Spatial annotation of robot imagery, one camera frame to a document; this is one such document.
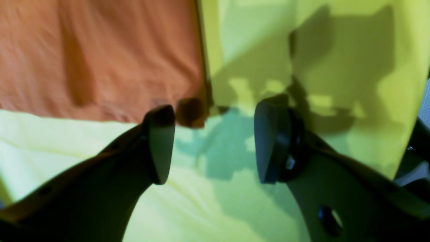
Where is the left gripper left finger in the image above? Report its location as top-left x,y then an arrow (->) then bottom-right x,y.
1,105 -> 175,242

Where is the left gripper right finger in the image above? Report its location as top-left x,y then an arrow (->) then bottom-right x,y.
254,95 -> 429,242

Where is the orange T-shirt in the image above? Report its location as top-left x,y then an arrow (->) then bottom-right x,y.
0,0 -> 208,128

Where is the yellow table cloth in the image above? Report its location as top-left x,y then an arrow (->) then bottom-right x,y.
1,0 -> 429,242

